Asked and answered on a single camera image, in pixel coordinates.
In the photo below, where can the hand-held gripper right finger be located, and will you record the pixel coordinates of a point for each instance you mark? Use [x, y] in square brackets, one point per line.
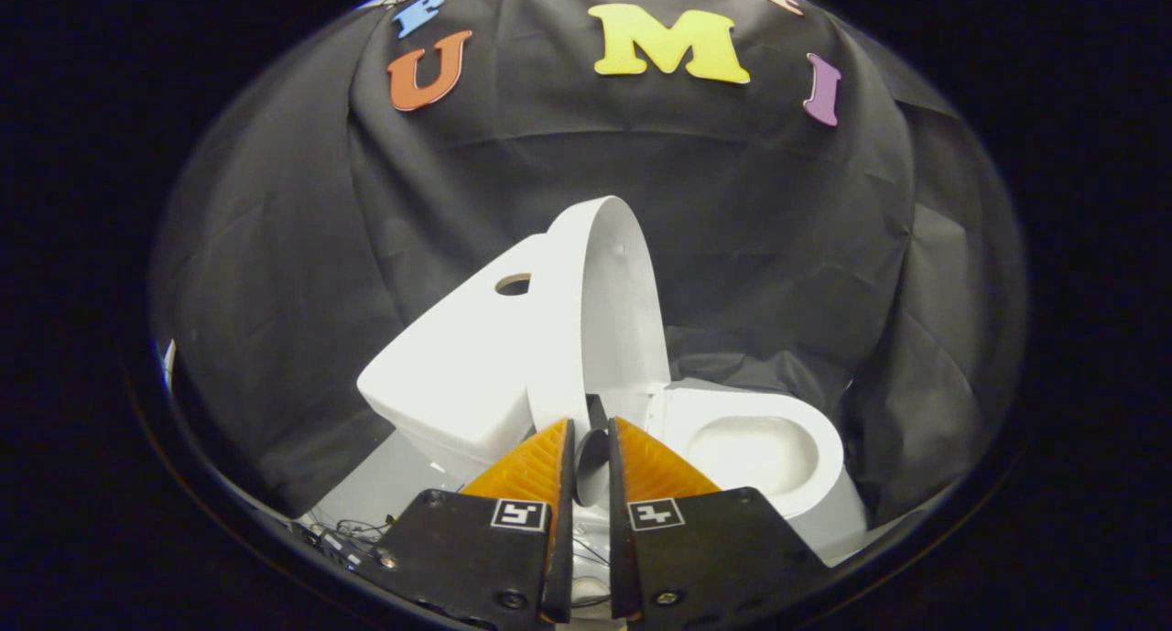
[618, 539]

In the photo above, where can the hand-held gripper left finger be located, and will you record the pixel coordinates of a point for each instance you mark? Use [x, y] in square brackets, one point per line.
[560, 539]

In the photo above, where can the white toilet bowl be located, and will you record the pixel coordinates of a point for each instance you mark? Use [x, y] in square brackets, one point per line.
[806, 429]

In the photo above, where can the black backdrop cloth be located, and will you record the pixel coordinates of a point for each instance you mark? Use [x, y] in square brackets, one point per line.
[732, 246]

